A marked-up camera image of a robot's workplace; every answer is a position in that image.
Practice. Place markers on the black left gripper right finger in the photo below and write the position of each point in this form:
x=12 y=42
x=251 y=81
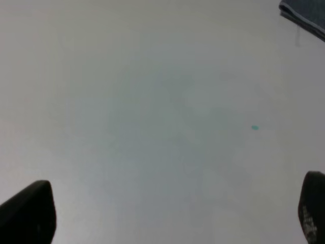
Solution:
x=311 y=207

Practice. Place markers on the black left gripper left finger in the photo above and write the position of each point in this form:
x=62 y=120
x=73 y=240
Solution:
x=30 y=215

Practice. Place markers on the grey towel with orange stripes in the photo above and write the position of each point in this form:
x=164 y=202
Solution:
x=307 y=14

